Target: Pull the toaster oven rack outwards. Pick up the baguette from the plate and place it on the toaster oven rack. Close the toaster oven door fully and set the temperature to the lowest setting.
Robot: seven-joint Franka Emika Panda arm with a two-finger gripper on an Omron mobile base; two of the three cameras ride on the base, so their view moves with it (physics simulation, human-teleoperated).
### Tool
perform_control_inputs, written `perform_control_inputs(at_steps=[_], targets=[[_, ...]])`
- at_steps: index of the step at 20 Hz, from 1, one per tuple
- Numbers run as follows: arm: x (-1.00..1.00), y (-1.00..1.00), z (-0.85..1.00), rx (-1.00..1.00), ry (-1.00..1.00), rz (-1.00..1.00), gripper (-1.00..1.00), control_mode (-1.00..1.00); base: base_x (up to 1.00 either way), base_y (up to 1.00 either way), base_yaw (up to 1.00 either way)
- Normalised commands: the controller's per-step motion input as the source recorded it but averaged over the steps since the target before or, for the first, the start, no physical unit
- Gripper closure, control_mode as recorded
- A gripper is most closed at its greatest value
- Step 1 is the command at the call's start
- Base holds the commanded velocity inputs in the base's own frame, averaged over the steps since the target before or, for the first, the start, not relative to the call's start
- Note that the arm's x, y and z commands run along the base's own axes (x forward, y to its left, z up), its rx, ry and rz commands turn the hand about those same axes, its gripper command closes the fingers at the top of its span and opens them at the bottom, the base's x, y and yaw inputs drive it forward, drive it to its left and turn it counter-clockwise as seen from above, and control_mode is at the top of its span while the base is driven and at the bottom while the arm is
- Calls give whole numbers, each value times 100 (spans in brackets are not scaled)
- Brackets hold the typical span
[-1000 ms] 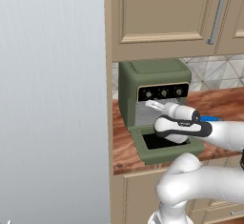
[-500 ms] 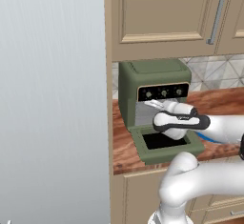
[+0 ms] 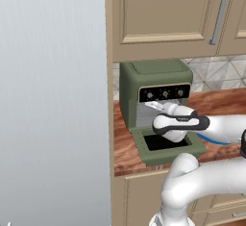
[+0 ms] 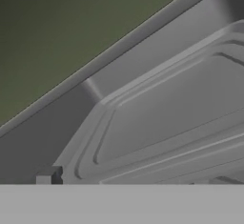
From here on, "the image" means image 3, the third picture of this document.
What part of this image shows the beige drawer front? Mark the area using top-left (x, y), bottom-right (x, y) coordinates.
top-left (200, 205), bottom-right (246, 226)
top-left (209, 193), bottom-right (246, 211)

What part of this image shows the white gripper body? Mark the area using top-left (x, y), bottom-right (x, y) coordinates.
top-left (144, 100), bottom-right (165, 113)

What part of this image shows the green toaster oven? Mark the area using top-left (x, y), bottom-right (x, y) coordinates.
top-left (118, 59), bottom-right (194, 132)

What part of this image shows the grey fridge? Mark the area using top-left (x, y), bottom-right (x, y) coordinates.
top-left (0, 0), bottom-right (112, 226)

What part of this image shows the beige wall cupboard door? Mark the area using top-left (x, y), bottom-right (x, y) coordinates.
top-left (111, 0), bottom-right (237, 63)
top-left (217, 0), bottom-right (246, 57)

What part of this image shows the silver cupboard door handle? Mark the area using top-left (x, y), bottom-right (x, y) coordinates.
top-left (208, 0), bottom-right (231, 46)

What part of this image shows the green toaster oven door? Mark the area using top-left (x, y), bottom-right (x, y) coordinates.
top-left (129, 125), bottom-right (208, 167)

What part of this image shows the blue rimmed plate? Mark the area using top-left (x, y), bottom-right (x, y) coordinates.
top-left (195, 132), bottom-right (233, 146)

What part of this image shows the beige base cupboard door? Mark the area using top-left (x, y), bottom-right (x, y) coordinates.
top-left (123, 169), bottom-right (196, 226)

